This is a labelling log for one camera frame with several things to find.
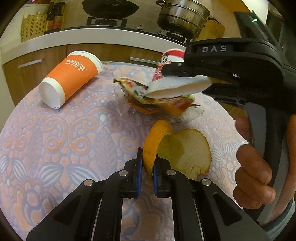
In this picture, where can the black gas stove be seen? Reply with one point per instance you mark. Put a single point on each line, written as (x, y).
(148, 27)

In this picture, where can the red white paper cup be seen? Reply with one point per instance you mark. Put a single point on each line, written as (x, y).
(163, 86)

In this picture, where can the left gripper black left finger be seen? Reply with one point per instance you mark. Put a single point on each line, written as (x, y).
(93, 211)

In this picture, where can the orange paper cup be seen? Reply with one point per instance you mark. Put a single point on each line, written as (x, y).
(68, 77)

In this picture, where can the stainless steel steamer pot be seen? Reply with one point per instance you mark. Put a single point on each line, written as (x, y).
(184, 17)

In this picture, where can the dark sauce bottle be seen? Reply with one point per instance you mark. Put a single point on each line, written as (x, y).
(59, 15)
(50, 16)

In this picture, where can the orange peel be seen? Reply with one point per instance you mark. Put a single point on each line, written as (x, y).
(188, 150)

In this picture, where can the wooden cutting board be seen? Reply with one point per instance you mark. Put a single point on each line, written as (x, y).
(212, 29)

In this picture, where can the wooden cabinet doors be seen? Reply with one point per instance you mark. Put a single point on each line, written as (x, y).
(25, 72)

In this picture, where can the person right hand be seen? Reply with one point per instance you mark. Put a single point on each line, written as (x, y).
(252, 178)

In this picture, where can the colourful snack wrapper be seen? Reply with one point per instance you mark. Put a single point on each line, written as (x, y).
(131, 98)

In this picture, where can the white kitchen countertop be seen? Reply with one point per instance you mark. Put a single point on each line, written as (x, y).
(91, 36)

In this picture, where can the black wok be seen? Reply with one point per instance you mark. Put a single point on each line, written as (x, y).
(101, 9)

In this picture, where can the yellow perforated basket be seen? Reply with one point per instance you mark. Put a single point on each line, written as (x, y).
(33, 26)

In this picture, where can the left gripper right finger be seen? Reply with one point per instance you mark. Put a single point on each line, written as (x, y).
(201, 210)

